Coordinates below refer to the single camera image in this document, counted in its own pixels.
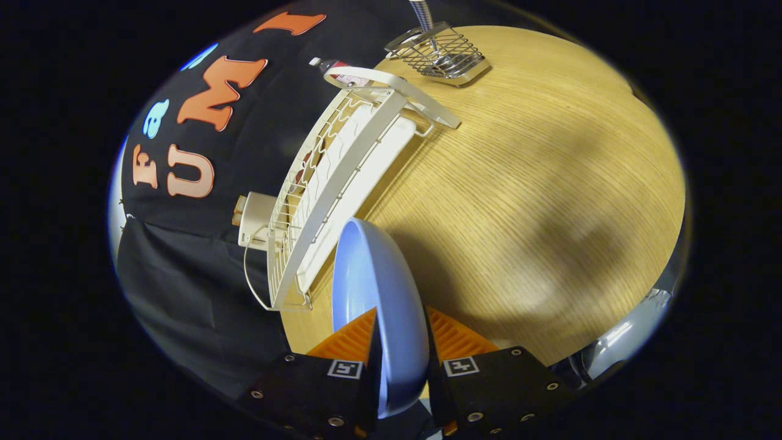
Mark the clear plastic water bottle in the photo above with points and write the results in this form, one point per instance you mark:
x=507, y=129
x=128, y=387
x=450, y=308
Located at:
x=333, y=63

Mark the metal spoon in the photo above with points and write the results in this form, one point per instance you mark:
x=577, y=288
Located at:
x=422, y=13

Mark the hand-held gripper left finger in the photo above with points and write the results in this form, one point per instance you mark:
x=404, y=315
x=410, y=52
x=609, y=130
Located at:
x=374, y=379

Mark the white toaster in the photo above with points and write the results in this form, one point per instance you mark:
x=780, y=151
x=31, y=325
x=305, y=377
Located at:
x=256, y=217

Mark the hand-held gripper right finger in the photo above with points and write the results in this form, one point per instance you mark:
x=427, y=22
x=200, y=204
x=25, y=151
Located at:
x=435, y=379

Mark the blue plate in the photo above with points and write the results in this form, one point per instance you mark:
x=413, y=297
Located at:
x=379, y=287

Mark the brown toast slice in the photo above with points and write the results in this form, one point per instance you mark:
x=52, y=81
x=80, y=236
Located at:
x=239, y=211

